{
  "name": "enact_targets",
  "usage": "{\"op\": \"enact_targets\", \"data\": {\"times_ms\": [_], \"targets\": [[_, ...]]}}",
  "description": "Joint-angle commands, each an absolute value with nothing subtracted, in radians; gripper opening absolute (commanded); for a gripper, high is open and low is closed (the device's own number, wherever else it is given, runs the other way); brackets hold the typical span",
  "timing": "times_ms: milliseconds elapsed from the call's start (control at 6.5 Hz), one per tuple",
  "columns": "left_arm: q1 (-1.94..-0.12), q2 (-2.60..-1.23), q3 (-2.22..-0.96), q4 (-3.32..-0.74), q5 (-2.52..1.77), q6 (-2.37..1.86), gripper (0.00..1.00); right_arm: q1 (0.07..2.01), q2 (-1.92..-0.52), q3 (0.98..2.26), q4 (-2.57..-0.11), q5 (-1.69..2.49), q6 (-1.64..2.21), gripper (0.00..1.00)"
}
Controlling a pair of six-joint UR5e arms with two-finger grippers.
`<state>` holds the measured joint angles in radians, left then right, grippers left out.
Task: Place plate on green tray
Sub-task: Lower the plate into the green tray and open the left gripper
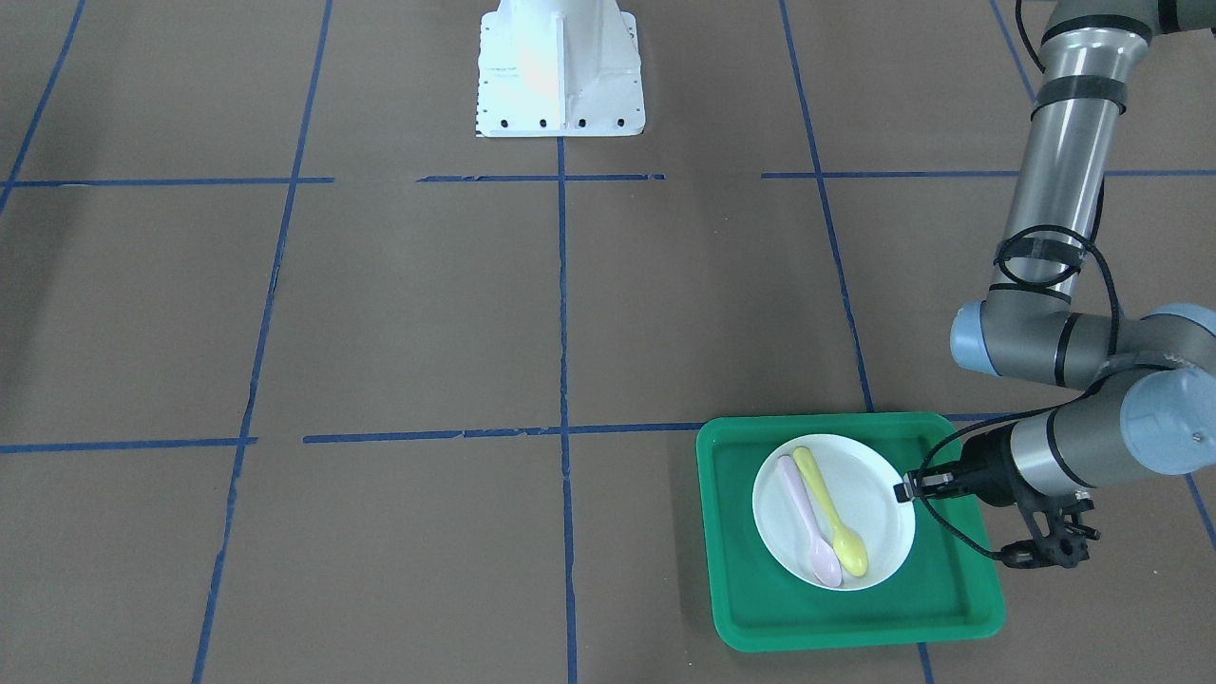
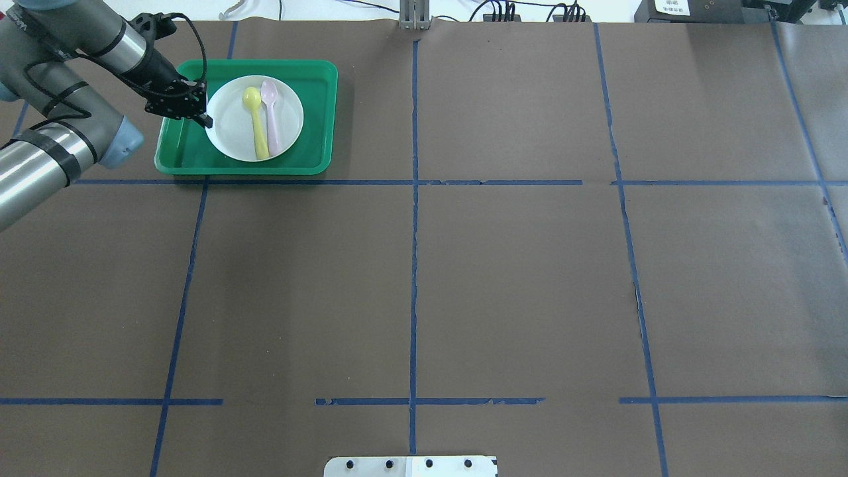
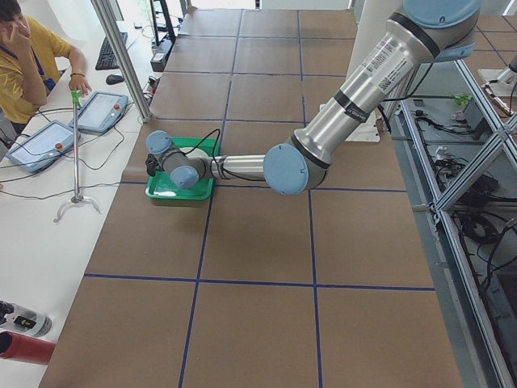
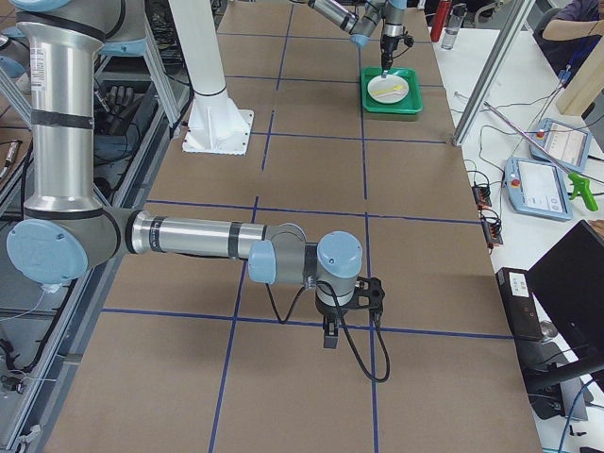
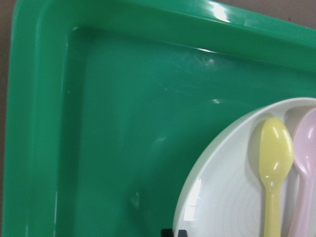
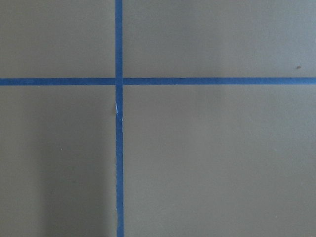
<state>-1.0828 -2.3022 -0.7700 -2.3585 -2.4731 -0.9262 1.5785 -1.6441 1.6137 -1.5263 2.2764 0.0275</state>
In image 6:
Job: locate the brown paper table cover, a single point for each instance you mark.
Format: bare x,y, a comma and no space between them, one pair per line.
199,160

